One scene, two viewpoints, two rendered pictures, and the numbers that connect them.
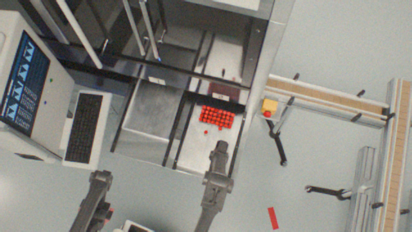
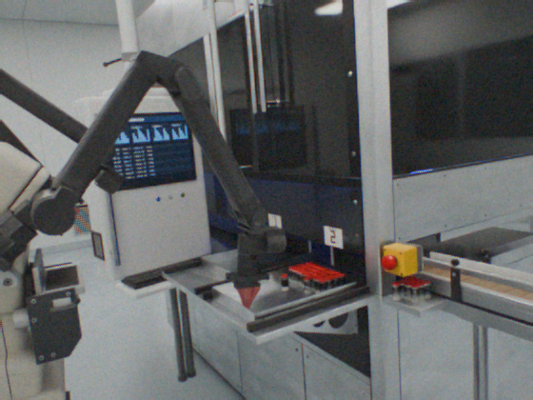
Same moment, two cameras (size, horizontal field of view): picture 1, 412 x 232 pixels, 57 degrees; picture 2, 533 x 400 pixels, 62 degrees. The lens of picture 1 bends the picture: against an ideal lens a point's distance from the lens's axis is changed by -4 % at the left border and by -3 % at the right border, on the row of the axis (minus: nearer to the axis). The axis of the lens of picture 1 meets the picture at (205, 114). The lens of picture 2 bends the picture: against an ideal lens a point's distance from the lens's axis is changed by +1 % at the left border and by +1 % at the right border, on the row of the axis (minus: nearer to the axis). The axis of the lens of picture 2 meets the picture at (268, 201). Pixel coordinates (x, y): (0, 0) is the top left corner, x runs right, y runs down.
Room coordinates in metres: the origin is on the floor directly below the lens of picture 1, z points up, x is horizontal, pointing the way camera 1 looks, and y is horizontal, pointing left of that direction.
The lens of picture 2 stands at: (-0.43, -0.85, 1.36)
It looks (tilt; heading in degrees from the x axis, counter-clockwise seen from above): 9 degrees down; 42
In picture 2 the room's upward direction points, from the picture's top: 5 degrees counter-clockwise
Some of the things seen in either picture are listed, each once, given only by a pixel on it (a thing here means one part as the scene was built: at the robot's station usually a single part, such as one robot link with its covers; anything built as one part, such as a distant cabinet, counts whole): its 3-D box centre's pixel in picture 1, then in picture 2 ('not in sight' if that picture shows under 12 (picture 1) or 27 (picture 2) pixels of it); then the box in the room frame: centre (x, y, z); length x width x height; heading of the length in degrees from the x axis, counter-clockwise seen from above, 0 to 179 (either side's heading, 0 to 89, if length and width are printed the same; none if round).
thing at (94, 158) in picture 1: (80, 127); (170, 274); (0.63, 0.70, 0.79); 0.45 x 0.28 x 0.03; 172
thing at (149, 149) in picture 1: (181, 125); (266, 281); (0.60, 0.13, 0.87); 0.70 x 0.48 x 0.02; 73
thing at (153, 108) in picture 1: (154, 104); (257, 258); (0.72, 0.27, 0.90); 0.34 x 0.26 x 0.04; 163
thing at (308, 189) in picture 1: (340, 195); not in sight; (0.29, -0.95, 0.07); 0.50 x 0.08 x 0.14; 73
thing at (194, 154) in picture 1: (210, 140); (283, 290); (0.51, -0.02, 0.90); 0.34 x 0.26 x 0.04; 163
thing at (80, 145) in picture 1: (84, 127); (173, 270); (0.62, 0.68, 0.82); 0.40 x 0.14 x 0.02; 172
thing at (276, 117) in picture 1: (270, 107); (418, 300); (0.70, -0.35, 0.87); 0.14 x 0.13 x 0.02; 163
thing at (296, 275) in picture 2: (215, 124); (306, 280); (0.60, -0.05, 0.90); 0.18 x 0.02 x 0.05; 73
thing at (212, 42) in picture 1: (205, 45); (310, 82); (0.74, 0.00, 1.51); 0.43 x 0.01 x 0.59; 73
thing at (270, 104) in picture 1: (269, 105); (402, 258); (0.66, -0.33, 1.00); 0.08 x 0.07 x 0.07; 163
